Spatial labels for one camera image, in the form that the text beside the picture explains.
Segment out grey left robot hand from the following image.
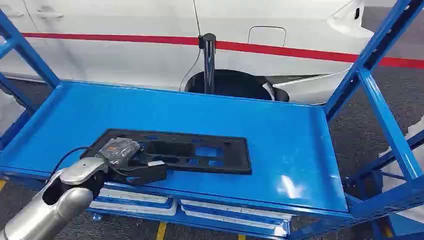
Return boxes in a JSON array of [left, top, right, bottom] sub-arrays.
[[105, 154, 168, 187]]

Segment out black plastic panel with cutouts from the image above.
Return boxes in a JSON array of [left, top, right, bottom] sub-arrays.
[[81, 128, 253, 176]]

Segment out white flat part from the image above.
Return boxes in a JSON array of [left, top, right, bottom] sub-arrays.
[[89, 187, 178, 217], [180, 199, 293, 238]]

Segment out blue metal cart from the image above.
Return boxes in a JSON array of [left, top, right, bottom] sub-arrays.
[[0, 0, 424, 240]]

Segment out black car tire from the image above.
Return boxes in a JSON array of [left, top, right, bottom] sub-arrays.
[[184, 69, 290, 103]]

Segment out white car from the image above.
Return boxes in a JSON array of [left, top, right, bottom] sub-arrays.
[[0, 0, 376, 106]]

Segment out red barrier belt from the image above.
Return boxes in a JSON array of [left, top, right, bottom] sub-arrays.
[[21, 31, 424, 70]]

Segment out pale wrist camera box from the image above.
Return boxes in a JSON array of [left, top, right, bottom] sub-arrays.
[[95, 137, 143, 166]]

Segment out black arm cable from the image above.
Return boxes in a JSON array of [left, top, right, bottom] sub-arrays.
[[49, 146, 92, 180]]

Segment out black stanchion post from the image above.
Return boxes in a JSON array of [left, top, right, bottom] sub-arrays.
[[198, 33, 218, 96]]

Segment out thin grey wire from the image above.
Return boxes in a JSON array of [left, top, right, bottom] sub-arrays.
[[178, 0, 203, 92]]

